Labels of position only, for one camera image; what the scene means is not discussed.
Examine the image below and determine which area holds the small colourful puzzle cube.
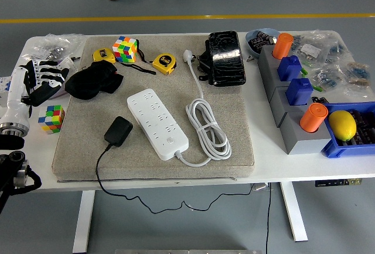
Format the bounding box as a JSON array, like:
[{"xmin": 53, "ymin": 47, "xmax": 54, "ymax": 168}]
[{"xmin": 37, "ymin": 104, "xmax": 66, "ymax": 135}]

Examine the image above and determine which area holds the grey peg holder block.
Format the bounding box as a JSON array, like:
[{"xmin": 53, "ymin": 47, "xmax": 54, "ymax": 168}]
[
  {"xmin": 279, "ymin": 110, "xmax": 333, "ymax": 155},
  {"xmin": 257, "ymin": 45, "xmax": 294, "ymax": 89},
  {"xmin": 268, "ymin": 85, "xmax": 311, "ymax": 127}
]

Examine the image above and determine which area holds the blue block peg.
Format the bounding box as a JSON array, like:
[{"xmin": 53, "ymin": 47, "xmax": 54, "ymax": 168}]
[
  {"xmin": 285, "ymin": 77, "xmax": 313, "ymax": 106},
  {"xmin": 277, "ymin": 55, "xmax": 302, "ymax": 82}
]

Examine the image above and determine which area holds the yellow lemon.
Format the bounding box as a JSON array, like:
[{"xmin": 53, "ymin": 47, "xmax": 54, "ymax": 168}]
[{"xmin": 328, "ymin": 110, "xmax": 357, "ymax": 142}]

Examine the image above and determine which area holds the white circuit breaker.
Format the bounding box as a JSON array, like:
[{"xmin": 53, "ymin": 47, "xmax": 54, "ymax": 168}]
[{"xmin": 0, "ymin": 75, "xmax": 14, "ymax": 108}]

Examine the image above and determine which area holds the white power cord with plug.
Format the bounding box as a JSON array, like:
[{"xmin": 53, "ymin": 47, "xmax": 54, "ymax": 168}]
[{"xmin": 175, "ymin": 49, "xmax": 232, "ymax": 167}]

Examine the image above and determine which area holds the black cloth pouch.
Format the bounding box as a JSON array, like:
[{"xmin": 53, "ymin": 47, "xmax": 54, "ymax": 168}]
[{"xmin": 64, "ymin": 61, "xmax": 124, "ymax": 101}]

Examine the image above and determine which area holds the black table control panel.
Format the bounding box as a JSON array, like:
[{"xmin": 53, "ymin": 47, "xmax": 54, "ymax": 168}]
[{"xmin": 315, "ymin": 178, "xmax": 363, "ymax": 188}]

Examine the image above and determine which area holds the clear bag with white label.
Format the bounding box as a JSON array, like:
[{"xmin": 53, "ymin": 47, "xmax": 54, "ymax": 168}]
[{"xmin": 292, "ymin": 32, "xmax": 346, "ymax": 64}]

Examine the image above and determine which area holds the white power strip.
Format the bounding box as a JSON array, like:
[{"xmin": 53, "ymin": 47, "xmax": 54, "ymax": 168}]
[{"xmin": 127, "ymin": 89, "xmax": 190, "ymax": 161}]

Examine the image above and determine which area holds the clear bag of blue resistors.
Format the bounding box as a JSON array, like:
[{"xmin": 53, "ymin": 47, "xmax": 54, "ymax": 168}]
[{"xmin": 310, "ymin": 63, "xmax": 346, "ymax": 90}]

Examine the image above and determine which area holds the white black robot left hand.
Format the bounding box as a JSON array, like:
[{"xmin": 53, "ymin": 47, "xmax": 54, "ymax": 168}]
[{"xmin": 0, "ymin": 59, "xmax": 70, "ymax": 127}]

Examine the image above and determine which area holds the white table leg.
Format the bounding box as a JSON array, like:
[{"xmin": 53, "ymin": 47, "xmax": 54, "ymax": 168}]
[
  {"xmin": 279, "ymin": 182, "xmax": 309, "ymax": 242},
  {"xmin": 72, "ymin": 189, "xmax": 96, "ymax": 254}
]

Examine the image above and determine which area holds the light blue bowl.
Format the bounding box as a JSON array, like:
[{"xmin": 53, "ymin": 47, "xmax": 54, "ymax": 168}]
[{"xmin": 245, "ymin": 28, "xmax": 281, "ymax": 59}]

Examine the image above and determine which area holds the clear bag of metal parts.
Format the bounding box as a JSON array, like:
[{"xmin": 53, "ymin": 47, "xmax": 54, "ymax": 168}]
[{"xmin": 29, "ymin": 33, "xmax": 86, "ymax": 61}]

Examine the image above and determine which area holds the black plug adapter with cord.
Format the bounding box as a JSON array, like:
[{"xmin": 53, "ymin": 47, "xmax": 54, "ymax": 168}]
[{"xmin": 96, "ymin": 116, "xmax": 254, "ymax": 214}]

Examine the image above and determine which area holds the grey-brown mat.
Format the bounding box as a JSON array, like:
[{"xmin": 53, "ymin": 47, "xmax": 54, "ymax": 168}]
[{"xmin": 52, "ymin": 34, "xmax": 255, "ymax": 183}]

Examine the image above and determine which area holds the orange cylinder peg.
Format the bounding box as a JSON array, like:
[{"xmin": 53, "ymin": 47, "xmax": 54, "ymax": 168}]
[
  {"xmin": 299, "ymin": 103, "xmax": 328, "ymax": 134},
  {"xmin": 272, "ymin": 32, "xmax": 294, "ymax": 60}
]

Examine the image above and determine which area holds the yellow tape measure 5m print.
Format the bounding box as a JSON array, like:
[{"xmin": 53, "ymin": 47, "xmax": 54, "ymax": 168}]
[{"xmin": 152, "ymin": 53, "xmax": 178, "ymax": 75}]

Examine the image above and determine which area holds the yellow tape measure plain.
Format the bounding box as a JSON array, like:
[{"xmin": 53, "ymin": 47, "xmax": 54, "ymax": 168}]
[{"xmin": 92, "ymin": 47, "xmax": 117, "ymax": 63}]

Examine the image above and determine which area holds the white wall socket panel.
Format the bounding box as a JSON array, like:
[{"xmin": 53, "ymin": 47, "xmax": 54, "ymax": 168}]
[{"xmin": 57, "ymin": 56, "xmax": 78, "ymax": 70}]

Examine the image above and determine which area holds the large colourful puzzle cube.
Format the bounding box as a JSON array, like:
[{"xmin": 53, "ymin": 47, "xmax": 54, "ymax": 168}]
[{"xmin": 112, "ymin": 35, "xmax": 138, "ymax": 63}]

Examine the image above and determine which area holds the black tape measure strap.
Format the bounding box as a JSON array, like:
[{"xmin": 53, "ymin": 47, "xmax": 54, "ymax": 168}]
[
  {"xmin": 136, "ymin": 39, "xmax": 151, "ymax": 64},
  {"xmin": 118, "ymin": 62, "xmax": 157, "ymax": 75}
]

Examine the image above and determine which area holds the thin black hanging cable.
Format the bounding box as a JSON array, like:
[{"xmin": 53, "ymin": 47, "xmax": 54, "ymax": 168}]
[{"xmin": 265, "ymin": 182, "xmax": 272, "ymax": 254}]

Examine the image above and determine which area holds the clear bag of striped resistors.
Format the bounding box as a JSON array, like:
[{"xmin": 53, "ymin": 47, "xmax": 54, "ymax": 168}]
[{"xmin": 342, "ymin": 60, "xmax": 371, "ymax": 96}]

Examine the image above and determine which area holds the blue plastic bin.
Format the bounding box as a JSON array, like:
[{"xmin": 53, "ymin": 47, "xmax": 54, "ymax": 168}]
[{"xmin": 321, "ymin": 101, "xmax": 375, "ymax": 159}]

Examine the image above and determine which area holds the metal bracket under table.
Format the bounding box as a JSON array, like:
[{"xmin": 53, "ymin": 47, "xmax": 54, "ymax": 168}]
[{"xmin": 251, "ymin": 182, "xmax": 274, "ymax": 192}]

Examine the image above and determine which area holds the glossy black case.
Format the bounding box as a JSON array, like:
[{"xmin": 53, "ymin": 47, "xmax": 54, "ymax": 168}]
[{"xmin": 207, "ymin": 30, "xmax": 247, "ymax": 87}]

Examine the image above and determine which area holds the black capacitors heap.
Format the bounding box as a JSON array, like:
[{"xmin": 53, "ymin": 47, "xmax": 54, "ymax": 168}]
[
  {"xmin": 341, "ymin": 109, "xmax": 375, "ymax": 147},
  {"xmin": 248, "ymin": 31, "xmax": 278, "ymax": 54}
]

